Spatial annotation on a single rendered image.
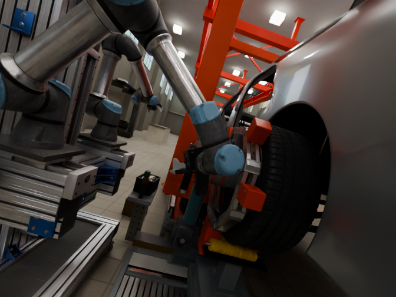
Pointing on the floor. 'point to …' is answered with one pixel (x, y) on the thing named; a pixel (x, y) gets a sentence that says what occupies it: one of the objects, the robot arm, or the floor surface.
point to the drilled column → (136, 221)
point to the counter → (157, 134)
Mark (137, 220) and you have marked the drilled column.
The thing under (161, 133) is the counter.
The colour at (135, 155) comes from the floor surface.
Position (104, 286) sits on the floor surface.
